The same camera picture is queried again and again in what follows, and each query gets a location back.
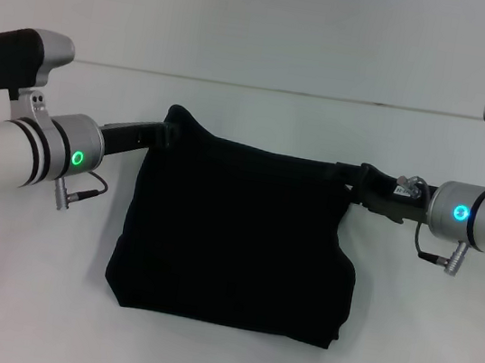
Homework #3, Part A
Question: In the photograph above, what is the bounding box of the silver left camera mount bracket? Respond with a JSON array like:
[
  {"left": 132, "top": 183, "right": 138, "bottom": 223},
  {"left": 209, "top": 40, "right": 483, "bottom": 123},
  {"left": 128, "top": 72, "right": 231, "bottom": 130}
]
[{"left": 6, "top": 82, "right": 57, "bottom": 127}]

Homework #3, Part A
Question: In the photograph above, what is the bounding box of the black shirt with white print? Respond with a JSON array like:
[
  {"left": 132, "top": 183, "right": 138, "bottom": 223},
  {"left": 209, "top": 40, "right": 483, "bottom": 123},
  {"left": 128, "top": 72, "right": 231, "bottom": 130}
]
[{"left": 97, "top": 97, "right": 379, "bottom": 355}]

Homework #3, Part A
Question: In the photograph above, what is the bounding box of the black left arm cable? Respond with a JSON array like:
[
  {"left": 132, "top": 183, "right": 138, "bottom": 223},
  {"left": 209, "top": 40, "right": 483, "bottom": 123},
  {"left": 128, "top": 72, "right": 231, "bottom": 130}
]
[{"left": 51, "top": 165, "right": 112, "bottom": 219}]

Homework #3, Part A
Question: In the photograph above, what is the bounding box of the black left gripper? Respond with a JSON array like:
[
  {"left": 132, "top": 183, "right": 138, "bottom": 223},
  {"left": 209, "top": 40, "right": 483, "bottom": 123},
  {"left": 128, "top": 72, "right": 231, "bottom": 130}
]
[{"left": 95, "top": 108, "right": 185, "bottom": 169}]

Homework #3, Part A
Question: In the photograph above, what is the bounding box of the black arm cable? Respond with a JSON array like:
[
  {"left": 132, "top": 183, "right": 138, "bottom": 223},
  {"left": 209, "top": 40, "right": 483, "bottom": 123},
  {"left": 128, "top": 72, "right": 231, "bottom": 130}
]
[
  {"left": 51, "top": 165, "right": 112, "bottom": 219},
  {"left": 387, "top": 172, "right": 477, "bottom": 271}
]

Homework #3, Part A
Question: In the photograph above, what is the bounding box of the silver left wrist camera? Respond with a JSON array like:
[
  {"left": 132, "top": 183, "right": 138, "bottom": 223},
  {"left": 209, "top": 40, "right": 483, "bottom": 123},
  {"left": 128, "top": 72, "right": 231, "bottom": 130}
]
[{"left": 0, "top": 22, "right": 80, "bottom": 104}]

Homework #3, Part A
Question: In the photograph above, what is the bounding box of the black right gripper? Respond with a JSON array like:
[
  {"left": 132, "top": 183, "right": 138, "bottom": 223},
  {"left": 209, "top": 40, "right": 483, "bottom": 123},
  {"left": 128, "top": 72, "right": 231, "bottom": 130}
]
[{"left": 327, "top": 157, "right": 443, "bottom": 230}]

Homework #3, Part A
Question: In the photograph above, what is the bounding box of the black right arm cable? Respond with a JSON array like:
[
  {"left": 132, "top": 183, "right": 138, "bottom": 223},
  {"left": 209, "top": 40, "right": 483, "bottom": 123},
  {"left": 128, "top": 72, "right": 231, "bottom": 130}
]
[{"left": 387, "top": 172, "right": 477, "bottom": 271}]

